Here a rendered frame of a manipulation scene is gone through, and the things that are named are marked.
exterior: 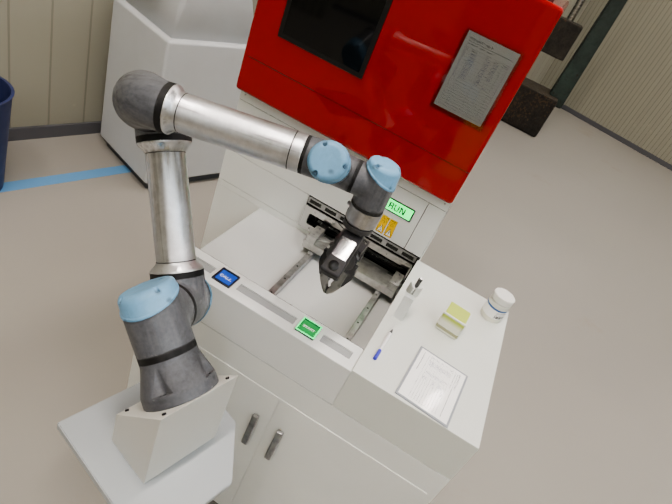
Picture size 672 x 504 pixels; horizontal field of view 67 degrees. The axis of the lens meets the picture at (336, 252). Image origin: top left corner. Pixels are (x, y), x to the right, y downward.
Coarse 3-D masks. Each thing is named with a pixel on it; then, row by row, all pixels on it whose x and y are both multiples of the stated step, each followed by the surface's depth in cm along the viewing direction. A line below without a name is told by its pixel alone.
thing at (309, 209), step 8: (304, 208) 185; (312, 208) 184; (304, 216) 187; (320, 216) 184; (328, 216) 183; (304, 224) 188; (312, 224) 188; (336, 224) 183; (368, 240) 180; (376, 248) 180; (384, 248) 180; (368, 256) 185; (392, 256) 179; (400, 256) 179; (376, 264) 183; (400, 264) 179; (408, 264) 178; (392, 272) 183; (408, 272) 180
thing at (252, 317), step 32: (224, 288) 133; (256, 288) 138; (224, 320) 137; (256, 320) 132; (288, 320) 133; (256, 352) 137; (288, 352) 132; (320, 352) 128; (352, 352) 132; (320, 384) 133
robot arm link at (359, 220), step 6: (348, 204) 113; (348, 210) 112; (354, 210) 110; (348, 216) 111; (354, 216) 110; (360, 216) 109; (366, 216) 109; (372, 216) 116; (378, 216) 115; (348, 222) 113; (354, 222) 111; (360, 222) 110; (366, 222) 110; (372, 222) 110; (378, 222) 113; (360, 228) 111; (366, 228) 111; (372, 228) 112
